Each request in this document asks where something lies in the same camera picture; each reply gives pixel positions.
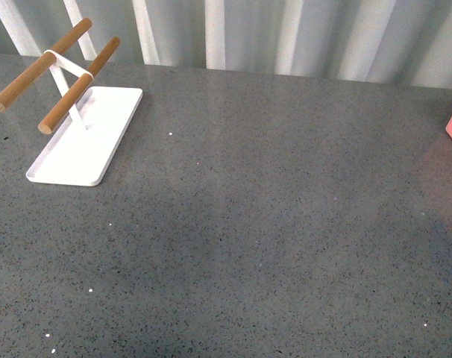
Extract white towel rack wooden bars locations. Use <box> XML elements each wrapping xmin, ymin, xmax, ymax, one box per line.
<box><xmin>0</xmin><ymin>18</ymin><xmax>143</xmax><ymax>186</ymax></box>

